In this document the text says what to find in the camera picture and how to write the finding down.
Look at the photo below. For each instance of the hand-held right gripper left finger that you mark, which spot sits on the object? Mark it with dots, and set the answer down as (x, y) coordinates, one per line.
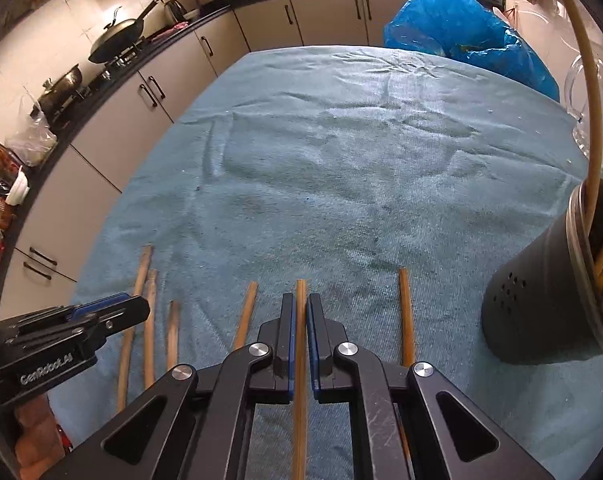
(284, 340)

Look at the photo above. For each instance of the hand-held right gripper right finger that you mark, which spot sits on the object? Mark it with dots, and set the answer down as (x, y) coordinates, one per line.
(315, 345)

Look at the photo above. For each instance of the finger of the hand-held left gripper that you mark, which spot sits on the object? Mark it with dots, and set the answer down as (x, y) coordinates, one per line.
(91, 306)
(116, 317)

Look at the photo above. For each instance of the black utensil holder cup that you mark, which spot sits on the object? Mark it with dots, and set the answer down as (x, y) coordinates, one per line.
(531, 300)

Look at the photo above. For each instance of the person's left hand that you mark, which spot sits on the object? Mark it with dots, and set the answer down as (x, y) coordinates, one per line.
(36, 440)

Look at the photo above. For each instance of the white ceramic bowl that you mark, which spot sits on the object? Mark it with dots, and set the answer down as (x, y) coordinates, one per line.
(17, 189)

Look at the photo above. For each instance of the blue table cloth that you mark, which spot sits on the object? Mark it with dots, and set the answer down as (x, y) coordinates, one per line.
(331, 185)

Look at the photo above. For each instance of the clear plastic bag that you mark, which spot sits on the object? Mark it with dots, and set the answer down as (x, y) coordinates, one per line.
(31, 135)

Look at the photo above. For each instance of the steel cooking pot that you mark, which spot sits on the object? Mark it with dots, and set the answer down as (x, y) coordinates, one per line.
(61, 85)

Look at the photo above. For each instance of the gas stove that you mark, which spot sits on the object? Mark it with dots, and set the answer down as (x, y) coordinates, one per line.
(111, 67)

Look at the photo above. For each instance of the black wok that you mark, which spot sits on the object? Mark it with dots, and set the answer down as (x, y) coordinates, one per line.
(116, 35)

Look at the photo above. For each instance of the pink cloth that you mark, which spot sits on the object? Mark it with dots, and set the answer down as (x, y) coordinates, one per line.
(180, 26)

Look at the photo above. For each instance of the steel kettle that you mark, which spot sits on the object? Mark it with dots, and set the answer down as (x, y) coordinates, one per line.
(175, 10)

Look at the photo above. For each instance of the small white bowl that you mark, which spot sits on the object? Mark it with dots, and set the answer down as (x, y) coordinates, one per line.
(192, 13)

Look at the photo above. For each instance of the black kitchen countertop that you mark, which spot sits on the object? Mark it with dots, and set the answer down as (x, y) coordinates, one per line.
(221, 15)

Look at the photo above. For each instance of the clear glass pitcher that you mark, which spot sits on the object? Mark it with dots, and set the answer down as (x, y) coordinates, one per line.
(579, 135)

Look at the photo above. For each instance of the blue plastic bag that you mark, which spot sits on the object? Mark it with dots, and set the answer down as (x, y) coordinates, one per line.
(456, 25)

